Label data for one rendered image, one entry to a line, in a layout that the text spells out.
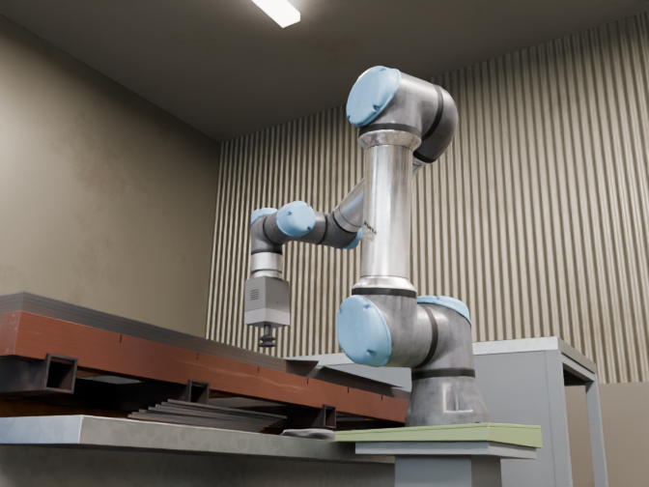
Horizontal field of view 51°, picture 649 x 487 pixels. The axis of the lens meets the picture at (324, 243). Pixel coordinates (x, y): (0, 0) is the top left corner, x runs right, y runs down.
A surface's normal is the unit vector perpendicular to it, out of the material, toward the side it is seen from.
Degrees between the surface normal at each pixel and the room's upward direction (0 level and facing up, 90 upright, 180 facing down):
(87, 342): 90
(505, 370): 90
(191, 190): 90
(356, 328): 101
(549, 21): 180
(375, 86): 86
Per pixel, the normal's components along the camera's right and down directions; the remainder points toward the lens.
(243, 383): 0.85, -0.15
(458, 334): 0.56, -0.26
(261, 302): -0.61, -0.22
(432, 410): -0.49, -0.51
